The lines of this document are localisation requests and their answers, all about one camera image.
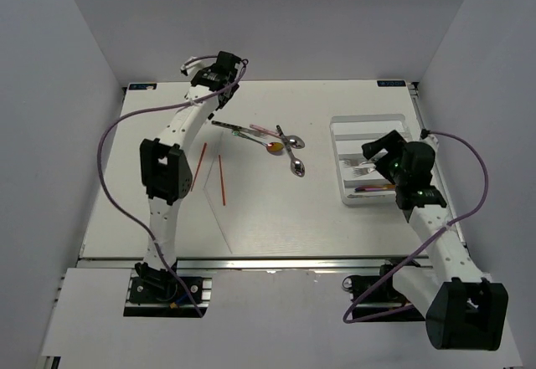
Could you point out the blue corner sticker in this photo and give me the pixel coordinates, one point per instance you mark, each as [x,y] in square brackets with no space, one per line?
[391,83]
[142,86]

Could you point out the black handled spoon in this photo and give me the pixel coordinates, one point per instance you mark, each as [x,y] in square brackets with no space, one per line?
[295,142]

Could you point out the aluminium table front rail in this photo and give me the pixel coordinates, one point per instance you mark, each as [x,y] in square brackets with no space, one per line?
[282,263]

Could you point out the orange chopstick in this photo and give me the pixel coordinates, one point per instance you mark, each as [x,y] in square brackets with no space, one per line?
[199,164]
[221,178]

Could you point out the white cutlery tray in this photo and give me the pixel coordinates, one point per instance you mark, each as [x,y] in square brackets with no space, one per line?
[358,181]

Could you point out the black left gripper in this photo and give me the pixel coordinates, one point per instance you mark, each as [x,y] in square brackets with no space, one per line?
[235,87]

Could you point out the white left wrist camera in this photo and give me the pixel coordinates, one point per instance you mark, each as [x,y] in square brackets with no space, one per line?
[188,65]

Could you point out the iridescent gold spoon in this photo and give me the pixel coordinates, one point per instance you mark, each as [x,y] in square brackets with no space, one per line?
[273,148]

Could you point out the pink handled spoon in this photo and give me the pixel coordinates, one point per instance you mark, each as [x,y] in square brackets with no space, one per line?
[264,130]

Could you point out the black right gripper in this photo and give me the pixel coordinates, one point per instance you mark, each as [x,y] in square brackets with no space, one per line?
[392,142]

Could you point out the right blue corner sticker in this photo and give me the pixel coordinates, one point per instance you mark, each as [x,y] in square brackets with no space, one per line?
[391,83]

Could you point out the orange chopstick far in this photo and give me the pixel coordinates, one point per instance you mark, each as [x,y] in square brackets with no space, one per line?
[199,164]

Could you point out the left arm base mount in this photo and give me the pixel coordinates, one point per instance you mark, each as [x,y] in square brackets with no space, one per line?
[158,294]

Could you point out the orange chopstick near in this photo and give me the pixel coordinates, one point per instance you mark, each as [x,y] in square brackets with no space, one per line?
[221,178]

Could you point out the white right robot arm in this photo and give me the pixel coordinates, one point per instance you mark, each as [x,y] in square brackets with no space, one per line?
[462,308]

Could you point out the green handled fork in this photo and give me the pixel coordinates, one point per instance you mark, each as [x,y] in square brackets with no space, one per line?
[355,162]

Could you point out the black handled fork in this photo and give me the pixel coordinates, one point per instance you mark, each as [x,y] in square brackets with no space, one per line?
[241,129]

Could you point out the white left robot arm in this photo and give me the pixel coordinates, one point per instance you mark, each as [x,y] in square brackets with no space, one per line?
[166,174]

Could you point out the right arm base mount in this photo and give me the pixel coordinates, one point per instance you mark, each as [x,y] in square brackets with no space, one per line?
[384,299]

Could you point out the iridescent rainbow knife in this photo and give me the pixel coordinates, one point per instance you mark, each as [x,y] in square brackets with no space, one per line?
[376,188]

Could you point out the left blue corner sticker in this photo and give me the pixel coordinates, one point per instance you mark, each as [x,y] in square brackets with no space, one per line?
[142,86]

